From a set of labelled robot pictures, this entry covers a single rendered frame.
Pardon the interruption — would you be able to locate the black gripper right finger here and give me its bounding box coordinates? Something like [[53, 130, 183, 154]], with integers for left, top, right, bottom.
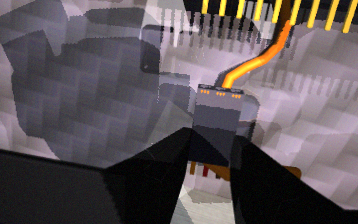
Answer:
[[230, 135, 358, 224]]

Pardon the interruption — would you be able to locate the yellow metal pin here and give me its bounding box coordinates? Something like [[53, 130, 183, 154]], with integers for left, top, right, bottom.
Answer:
[[219, 0, 226, 16], [289, 0, 300, 26], [202, 0, 209, 14], [236, 0, 245, 18], [254, 0, 263, 20], [271, 0, 282, 23], [341, 0, 358, 33], [324, 0, 339, 31], [306, 0, 320, 28]]

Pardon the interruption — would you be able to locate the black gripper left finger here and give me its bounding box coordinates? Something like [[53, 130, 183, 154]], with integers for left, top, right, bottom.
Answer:
[[0, 127, 192, 224]]

